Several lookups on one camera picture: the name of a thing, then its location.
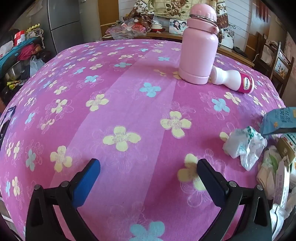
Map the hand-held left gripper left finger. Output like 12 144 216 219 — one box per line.
25 158 101 241

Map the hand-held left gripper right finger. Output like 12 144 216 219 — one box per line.
196 159 273 241

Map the white green wrapper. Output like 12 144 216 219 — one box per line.
223 126 268 171

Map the blue white medicine box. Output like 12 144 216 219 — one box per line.
272 156 292 209

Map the green white medicine box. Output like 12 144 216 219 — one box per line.
276 134 296 163

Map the blue snack packet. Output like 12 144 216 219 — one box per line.
259 107 296 137

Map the pink floral tablecloth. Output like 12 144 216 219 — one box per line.
0 39 287 241

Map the white bottle pink label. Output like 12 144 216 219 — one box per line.
210 66 255 94

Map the dark wooden chair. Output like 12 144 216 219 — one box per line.
254 32 295 98

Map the pale blue plastic bag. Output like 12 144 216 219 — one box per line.
30 56 45 77

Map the pink insulated bottle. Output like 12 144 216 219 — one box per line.
178 4 220 85

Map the wooden cabinet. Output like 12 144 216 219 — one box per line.
102 30 255 67

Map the metal basin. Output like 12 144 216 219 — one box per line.
3 61 30 80

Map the fruit print box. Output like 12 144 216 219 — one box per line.
276 57 289 78

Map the white wedding photo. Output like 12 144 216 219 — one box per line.
221 28 234 49

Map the teal bag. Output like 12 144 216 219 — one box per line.
0 38 44 67

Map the clear plastic bag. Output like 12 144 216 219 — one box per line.
102 23 148 41

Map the red white checkered roll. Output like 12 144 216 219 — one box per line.
14 30 26 45

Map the red white bowl stack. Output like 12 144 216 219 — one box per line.
150 20 166 33

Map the grey refrigerator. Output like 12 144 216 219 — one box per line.
47 0 102 55

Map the yellow floral hanging cloth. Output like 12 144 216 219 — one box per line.
128 0 228 30

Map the couple photo frame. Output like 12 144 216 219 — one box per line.
169 19 189 35

